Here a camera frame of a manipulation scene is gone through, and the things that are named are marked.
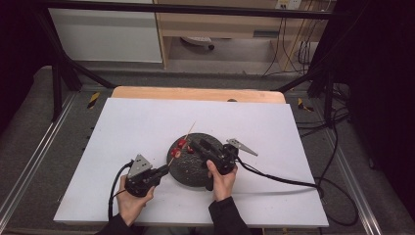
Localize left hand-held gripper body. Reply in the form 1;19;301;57
124;154;162;199

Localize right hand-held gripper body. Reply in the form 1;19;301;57
204;138;259;176

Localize bamboo skewer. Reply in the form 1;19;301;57
166;120;197;166

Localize black round plate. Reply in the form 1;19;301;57
165;132;229;189

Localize person's right hand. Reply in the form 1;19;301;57
206;160;239;203

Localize person's left hand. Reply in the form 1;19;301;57
115;174;157;227

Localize white board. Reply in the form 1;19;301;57
53;97;330;228

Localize wooden table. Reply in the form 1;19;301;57
111;85;287;105

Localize white chair base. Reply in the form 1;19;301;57
180;35;216;51

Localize white cabinet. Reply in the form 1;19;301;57
48;7;163;64

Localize white power strip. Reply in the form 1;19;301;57
274;0;303;11

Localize black curtain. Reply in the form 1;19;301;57
317;0;415;213

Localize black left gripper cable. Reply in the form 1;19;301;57
107;159;135;221

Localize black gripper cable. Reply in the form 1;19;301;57
107;159;135;221
235;156;359;227

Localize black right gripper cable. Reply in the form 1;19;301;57
235;156;359;227

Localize aluminium floor rail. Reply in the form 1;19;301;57
321;128;385;235
0;91;79;226

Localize black metal frame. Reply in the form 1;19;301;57
30;0;351;128

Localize black hanging cables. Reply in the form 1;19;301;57
261;9;329;78

